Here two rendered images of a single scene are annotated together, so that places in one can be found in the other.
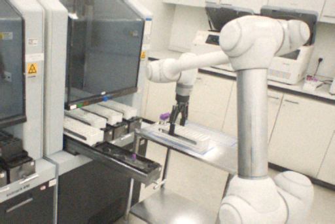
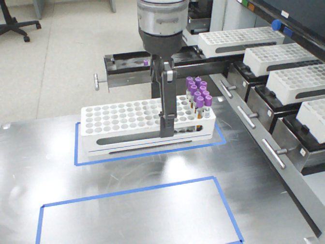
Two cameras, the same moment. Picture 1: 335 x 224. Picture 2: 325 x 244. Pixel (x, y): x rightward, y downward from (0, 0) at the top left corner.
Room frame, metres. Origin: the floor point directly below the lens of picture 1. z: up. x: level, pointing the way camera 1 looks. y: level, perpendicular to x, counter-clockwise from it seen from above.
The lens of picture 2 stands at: (2.02, -0.68, 1.28)
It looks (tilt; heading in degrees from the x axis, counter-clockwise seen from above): 41 degrees down; 131
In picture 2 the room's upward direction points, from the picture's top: straight up
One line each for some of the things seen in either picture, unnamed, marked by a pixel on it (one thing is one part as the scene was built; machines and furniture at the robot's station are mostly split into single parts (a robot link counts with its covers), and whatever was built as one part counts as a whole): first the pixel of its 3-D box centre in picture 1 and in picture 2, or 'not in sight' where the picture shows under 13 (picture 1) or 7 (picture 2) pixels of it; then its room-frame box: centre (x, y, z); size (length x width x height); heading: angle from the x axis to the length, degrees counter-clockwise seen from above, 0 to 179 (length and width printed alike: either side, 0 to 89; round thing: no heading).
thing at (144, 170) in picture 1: (101, 151); (192, 61); (1.51, 0.09, 0.78); 0.73 x 0.14 x 0.09; 55
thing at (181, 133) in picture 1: (181, 135); (147, 122); (1.68, -0.33, 0.85); 0.30 x 0.10 x 0.06; 53
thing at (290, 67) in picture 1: (281, 43); not in sight; (3.54, -1.55, 1.24); 0.62 x 0.56 x 0.69; 145
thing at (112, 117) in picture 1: (98, 113); (319, 83); (1.93, 0.15, 0.83); 0.30 x 0.10 x 0.06; 55
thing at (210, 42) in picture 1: (227, 37); not in sight; (3.87, -1.07, 1.22); 0.62 x 0.56 x 0.64; 143
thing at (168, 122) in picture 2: not in sight; (169, 120); (1.76, -0.35, 0.91); 0.03 x 0.01 x 0.05; 142
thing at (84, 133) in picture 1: (76, 130); (240, 43); (1.61, 0.23, 0.83); 0.30 x 0.10 x 0.06; 55
